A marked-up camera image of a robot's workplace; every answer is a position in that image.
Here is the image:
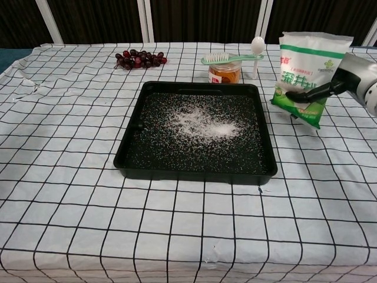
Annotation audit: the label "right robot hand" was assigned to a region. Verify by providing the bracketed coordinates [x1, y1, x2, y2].
[285, 52, 377, 103]

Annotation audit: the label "white green-printed wrapper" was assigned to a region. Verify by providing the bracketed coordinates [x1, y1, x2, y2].
[270, 31, 354, 130]

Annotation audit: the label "black baking tray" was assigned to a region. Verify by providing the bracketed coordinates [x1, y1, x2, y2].
[113, 81, 279, 185]

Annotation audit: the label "white plastic spoon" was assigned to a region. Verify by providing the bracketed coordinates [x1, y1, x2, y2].
[250, 36, 265, 80]

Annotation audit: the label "clear jar with orange contents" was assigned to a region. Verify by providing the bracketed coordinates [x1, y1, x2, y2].
[208, 63, 240, 85]

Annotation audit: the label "green brush with white bristles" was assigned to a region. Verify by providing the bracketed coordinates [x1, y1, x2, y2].
[201, 52, 265, 66]

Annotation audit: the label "white salt pile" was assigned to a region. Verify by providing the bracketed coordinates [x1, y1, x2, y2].
[164, 106, 245, 142]

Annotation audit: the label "dark red grape bunch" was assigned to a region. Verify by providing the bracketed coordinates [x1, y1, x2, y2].
[114, 49, 169, 71]

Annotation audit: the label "white black-checked tablecloth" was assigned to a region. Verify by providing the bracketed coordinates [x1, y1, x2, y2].
[0, 42, 377, 283]

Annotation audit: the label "white partition frame post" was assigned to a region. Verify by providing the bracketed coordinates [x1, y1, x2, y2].
[361, 16, 377, 47]
[35, 0, 63, 45]
[258, 0, 274, 42]
[140, 0, 154, 42]

